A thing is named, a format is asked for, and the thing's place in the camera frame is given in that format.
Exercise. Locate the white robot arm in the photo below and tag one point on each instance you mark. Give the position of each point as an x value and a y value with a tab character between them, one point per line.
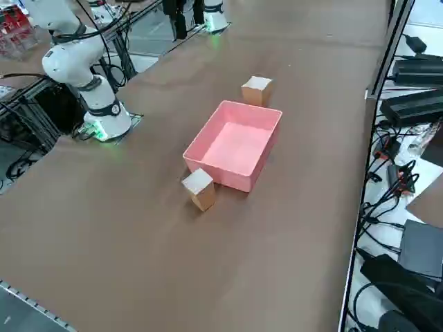
214	17
69	62

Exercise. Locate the small black power adapter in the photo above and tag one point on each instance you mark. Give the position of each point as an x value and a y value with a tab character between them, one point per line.
417	43

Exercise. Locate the printed plastic packet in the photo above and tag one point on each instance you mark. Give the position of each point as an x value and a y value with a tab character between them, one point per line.
420	136

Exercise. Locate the kraft paper carton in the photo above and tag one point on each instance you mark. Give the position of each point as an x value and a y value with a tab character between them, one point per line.
204	197
256	95

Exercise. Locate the long black power brick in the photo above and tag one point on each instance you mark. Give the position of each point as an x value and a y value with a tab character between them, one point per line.
418	71
412	107

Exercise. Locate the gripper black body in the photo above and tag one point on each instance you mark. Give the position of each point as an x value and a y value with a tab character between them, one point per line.
174	7

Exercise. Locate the steel arm base plate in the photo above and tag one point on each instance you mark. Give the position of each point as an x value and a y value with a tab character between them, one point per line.
137	119

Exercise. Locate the aluminium camera post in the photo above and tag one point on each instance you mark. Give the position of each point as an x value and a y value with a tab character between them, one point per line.
391	45

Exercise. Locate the white post bracket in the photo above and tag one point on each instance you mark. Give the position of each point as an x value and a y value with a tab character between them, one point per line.
372	95

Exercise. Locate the clear acrylic box red contents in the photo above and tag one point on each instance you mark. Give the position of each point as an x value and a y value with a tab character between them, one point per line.
17	38

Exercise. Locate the pink plastic tray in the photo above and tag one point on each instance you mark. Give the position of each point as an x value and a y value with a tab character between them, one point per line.
235	148

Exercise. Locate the silver perforated edge rail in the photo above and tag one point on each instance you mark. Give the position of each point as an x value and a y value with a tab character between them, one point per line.
20	296

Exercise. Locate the aluminium profile frame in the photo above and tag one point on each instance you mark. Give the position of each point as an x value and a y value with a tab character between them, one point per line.
45	136

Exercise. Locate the grey flat box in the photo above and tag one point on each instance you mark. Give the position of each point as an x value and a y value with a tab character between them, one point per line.
422	249

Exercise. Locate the orange black adapter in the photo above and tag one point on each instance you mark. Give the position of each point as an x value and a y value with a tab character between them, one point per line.
392	174
389	147

